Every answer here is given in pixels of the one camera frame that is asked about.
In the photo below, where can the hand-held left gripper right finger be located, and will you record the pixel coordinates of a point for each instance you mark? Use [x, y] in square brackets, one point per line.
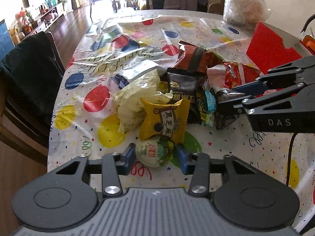
[185, 161]

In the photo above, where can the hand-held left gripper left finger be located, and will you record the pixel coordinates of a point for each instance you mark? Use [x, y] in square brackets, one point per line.
[128, 159]

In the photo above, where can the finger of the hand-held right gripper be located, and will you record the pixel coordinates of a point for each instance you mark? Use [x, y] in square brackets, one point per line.
[230, 108]
[248, 86]

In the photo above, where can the dark brown snack packet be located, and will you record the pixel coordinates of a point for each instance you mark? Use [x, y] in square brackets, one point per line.
[227, 94]

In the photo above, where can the green white round snack packet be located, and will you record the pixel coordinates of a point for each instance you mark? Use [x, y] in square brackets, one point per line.
[152, 152]

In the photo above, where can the red cardboard box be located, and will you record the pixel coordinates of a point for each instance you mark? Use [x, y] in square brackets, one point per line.
[265, 46]

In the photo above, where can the yellow sesame snack packet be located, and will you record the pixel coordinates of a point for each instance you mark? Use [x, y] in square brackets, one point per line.
[162, 120]

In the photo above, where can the pale yellow snack packet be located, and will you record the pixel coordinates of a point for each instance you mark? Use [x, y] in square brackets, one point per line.
[133, 98]

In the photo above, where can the white packet with blue edge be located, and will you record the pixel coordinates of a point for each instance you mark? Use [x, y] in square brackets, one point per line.
[137, 70]

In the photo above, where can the teal wrapped candy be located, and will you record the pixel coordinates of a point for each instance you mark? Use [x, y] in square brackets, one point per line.
[210, 100]

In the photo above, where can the yellow black snack packet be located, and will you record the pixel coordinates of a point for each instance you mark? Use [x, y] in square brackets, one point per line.
[203, 111]

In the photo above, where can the pink snack packet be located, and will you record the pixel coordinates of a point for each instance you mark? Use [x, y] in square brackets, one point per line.
[216, 77]

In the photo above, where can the balloon print tablecloth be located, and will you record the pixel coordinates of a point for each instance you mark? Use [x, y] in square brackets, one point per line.
[73, 137]

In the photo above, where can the brown red snack packet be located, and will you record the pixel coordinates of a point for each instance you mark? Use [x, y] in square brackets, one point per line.
[194, 56]

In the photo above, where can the orange object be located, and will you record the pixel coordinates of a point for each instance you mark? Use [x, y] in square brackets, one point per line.
[308, 44]

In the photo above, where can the clear plastic bag white contents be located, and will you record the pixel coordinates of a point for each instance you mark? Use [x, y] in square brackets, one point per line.
[246, 7]

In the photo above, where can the wooden chair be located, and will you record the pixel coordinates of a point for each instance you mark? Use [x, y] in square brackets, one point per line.
[55, 51]
[215, 8]

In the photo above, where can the crumpled clear plastic wrapper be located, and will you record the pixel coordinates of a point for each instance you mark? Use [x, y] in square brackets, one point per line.
[105, 29]

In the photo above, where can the low television cabinet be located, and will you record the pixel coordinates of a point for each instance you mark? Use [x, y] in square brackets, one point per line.
[57, 9]

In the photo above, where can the blue panel box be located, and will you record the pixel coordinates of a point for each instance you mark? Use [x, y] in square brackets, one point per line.
[5, 34]

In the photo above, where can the red flower decoration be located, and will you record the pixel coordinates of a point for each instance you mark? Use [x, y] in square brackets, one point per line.
[23, 17]

